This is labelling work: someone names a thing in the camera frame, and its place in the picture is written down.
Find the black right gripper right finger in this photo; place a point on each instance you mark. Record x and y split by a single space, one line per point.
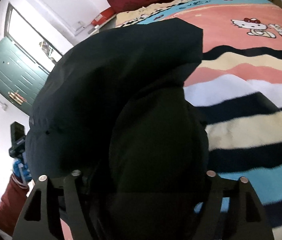
234 206

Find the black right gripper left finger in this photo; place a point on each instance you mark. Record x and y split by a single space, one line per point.
40 216

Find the black hooded puffer jacket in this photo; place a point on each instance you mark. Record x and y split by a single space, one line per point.
114 108

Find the red sleeved left forearm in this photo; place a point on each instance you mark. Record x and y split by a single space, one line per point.
11 205

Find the blue gloved left hand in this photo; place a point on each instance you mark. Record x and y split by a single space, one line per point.
21 170

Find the green entrance door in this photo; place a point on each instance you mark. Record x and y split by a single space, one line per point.
20 78

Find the striped Hello Kitty blanket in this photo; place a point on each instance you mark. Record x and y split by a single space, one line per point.
236 89

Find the red box on shelf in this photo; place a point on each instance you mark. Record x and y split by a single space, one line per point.
104 16

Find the white wall switch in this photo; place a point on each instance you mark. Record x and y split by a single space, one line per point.
78 27

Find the white wall shelf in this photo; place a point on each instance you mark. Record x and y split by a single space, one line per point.
105 26

